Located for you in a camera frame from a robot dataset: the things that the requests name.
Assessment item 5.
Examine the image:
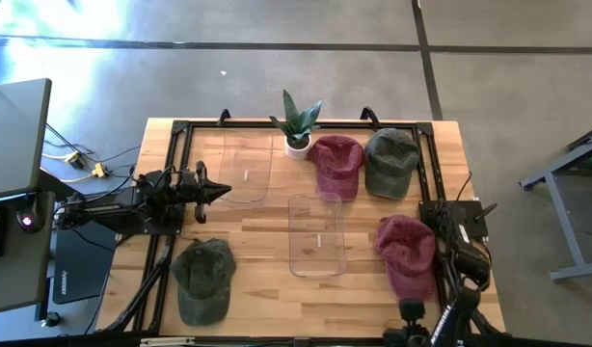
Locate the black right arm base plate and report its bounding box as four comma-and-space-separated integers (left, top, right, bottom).
418, 200, 490, 241

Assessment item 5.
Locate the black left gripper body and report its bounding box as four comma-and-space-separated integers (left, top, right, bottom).
177, 161, 211, 225

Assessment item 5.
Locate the silver metal bracket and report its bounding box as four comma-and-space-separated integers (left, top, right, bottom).
140, 336, 196, 347

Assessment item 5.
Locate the black computer case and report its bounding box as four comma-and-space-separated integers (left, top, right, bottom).
52, 226, 119, 306

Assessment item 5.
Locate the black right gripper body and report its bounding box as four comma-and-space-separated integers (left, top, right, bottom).
383, 298, 430, 347

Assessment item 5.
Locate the grey desk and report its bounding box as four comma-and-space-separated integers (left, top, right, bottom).
0, 191, 56, 315

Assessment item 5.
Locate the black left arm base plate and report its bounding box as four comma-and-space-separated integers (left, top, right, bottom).
116, 211, 187, 237

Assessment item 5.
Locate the grey computer monitor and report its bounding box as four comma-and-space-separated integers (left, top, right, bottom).
0, 77, 53, 201

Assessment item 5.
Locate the grey metal table frame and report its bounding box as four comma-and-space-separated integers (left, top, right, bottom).
519, 122, 592, 283

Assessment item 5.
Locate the green baseball cap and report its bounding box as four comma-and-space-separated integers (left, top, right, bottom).
169, 238, 238, 328
363, 127, 421, 201

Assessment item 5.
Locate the black aluminium table frame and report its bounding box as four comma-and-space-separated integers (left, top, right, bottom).
100, 106, 507, 338

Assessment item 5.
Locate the black mouse with red light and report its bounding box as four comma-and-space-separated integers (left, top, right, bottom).
14, 204, 40, 234

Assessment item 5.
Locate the snake plant in white pot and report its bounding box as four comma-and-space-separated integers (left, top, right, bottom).
269, 89, 324, 162

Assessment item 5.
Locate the red baseball cap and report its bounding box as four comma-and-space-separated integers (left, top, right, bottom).
308, 134, 365, 202
375, 214, 440, 303

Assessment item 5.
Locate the clear plastic bin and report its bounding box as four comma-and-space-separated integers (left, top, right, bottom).
217, 133, 274, 204
287, 192, 349, 280

